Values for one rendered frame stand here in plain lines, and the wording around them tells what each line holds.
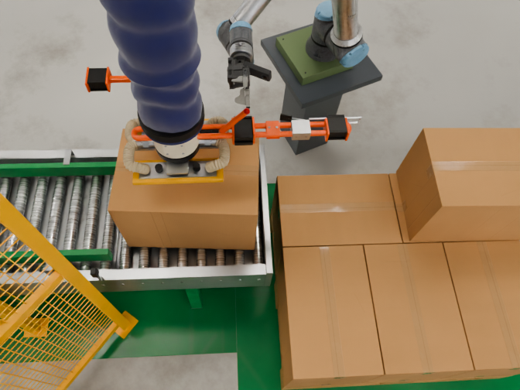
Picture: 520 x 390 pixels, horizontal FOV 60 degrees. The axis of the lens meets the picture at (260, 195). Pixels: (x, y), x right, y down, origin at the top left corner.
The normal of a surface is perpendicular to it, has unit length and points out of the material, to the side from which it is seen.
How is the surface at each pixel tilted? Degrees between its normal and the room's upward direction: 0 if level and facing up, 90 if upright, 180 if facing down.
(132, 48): 81
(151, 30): 106
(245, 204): 0
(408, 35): 0
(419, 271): 0
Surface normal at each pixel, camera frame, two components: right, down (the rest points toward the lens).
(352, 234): 0.04, -0.46
